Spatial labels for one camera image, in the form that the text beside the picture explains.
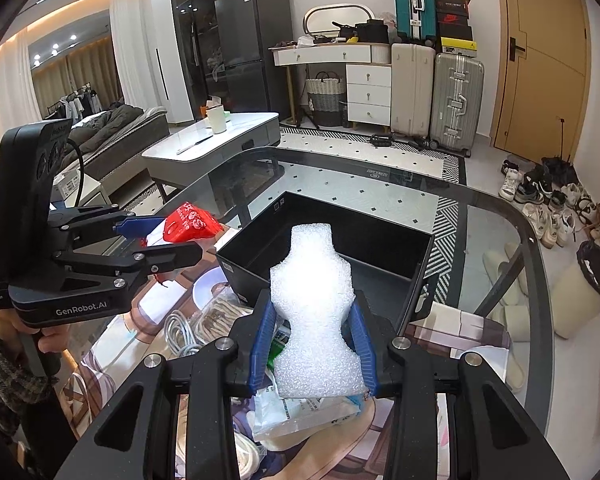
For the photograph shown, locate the oval mirror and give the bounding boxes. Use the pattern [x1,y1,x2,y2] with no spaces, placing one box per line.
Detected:
[304,4,376,41]

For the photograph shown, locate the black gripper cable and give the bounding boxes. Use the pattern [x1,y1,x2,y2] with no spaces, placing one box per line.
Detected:
[62,137,87,207]

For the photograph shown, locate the white plastic wipes packet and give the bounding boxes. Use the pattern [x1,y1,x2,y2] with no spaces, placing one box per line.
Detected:
[252,360,376,448]

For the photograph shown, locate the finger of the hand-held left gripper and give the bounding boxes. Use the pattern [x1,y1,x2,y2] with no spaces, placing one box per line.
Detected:
[55,241,205,287]
[47,204,169,254]

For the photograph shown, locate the white dressing table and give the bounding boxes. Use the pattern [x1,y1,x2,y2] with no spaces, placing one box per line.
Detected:
[271,42,393,128]

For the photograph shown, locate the black glass cabinet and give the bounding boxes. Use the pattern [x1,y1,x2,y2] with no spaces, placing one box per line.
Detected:
[170,0,221,121]

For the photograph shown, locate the black yellow shoe box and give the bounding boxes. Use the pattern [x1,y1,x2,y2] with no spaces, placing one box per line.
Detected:
[439,36,475,56]

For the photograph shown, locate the silver suitcase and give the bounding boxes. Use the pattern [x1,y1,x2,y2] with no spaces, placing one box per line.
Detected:
[429,52,485,153]

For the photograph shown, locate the white wardrobe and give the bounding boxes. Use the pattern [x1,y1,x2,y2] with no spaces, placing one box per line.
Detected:
[147,0,193,123]

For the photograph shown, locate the bed with grey duvet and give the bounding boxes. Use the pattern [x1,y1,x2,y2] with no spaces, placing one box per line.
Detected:
[55,104,171,181]

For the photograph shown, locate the white curtain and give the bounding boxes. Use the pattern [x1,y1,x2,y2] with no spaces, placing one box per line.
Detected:
[109,0,153,108]

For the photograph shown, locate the white cup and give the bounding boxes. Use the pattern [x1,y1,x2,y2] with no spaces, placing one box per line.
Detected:
[206,105,227,135]

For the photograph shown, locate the green print packet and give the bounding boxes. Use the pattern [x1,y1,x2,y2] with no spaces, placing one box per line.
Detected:
[266,329,292,361]

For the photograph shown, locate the person's left hand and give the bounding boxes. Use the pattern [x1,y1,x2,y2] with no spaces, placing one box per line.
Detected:
[0,310,69,357]

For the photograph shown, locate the woven laundry basket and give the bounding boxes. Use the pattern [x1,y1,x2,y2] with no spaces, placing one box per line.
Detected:
[306,72,347,128]

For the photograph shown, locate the black shoe box red logo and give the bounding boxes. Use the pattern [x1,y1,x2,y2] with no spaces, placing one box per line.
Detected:
[437,11,475,39]

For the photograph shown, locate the beige suitcase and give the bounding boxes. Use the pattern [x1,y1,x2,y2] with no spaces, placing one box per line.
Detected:
[390,42,437,138]

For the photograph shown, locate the white foam piece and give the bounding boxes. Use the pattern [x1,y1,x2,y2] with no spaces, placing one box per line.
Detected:
[270,221,376,401]

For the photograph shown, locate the clear bag of striped cord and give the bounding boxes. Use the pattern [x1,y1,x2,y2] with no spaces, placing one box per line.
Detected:
[190,285,257,356]

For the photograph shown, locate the wooden door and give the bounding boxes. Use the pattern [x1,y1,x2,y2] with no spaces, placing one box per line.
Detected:
[492,0,591,163]

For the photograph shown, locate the clothes rack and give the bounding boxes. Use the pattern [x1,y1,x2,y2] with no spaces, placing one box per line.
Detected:
[45,87,103,121]

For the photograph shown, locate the white coffee table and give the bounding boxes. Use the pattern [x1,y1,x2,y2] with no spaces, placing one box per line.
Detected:
[141,111,281,196]

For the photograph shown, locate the person's dark clothing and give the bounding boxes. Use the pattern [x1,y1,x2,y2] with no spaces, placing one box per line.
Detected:
[0,390,83,480]

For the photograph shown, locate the black handbag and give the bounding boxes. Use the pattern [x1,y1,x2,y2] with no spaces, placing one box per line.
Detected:
[355,19,391,45]

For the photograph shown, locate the person's left forearm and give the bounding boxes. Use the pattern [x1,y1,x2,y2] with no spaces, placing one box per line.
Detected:
[0,310,56,413]

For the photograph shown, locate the teal suitcase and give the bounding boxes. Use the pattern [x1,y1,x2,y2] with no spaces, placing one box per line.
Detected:
[392,0,438,43]

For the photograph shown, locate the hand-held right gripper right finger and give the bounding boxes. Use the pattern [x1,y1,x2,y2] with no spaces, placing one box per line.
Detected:
[347,290,573,480]

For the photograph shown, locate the red printed packet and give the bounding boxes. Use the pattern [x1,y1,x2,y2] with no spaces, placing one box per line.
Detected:
[161,201,226,243]

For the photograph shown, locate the trash bin black liner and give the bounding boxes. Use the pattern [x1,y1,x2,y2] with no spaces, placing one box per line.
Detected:
[555,240,600,338]

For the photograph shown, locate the white cable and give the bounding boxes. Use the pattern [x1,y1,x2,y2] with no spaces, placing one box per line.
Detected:
[164,310,206,361]

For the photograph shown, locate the printed cartoon desk mat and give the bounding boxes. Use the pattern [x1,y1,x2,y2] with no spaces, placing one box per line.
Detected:
[65,240,513,480]

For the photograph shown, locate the grey refrigerator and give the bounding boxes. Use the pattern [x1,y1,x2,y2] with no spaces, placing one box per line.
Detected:
[215,0,293,123]

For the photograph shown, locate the pile of shoes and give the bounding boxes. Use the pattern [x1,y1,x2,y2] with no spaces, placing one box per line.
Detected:
[499,157,600,248]

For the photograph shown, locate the cream rope bundle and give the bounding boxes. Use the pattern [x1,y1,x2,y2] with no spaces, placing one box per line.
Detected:
[234,430,268,480]

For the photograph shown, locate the black storage box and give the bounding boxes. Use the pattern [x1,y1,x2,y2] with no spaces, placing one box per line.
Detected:
[215,190,436,341]

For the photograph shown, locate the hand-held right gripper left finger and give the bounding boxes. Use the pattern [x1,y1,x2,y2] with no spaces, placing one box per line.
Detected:
[55,290,278,480]

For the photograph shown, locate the cream slipper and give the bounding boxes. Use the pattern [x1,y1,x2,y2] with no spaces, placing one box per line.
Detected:
[500,342,527,392]
[482,249,528,306]
[490,305,542,340]

